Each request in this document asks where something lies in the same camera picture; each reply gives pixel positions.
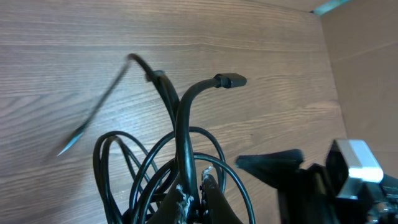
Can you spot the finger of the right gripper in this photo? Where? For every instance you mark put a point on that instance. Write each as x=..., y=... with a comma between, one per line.
x=277, y=169

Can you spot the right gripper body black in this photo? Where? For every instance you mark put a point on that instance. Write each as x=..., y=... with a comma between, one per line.
x=308, y=197

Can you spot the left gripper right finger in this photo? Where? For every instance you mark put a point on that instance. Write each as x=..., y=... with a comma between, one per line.
x=216, y=209

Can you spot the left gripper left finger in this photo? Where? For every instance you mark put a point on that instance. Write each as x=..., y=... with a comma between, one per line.
x=176, y=207

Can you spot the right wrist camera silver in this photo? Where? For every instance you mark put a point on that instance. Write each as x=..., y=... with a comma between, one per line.
x=349, y=164

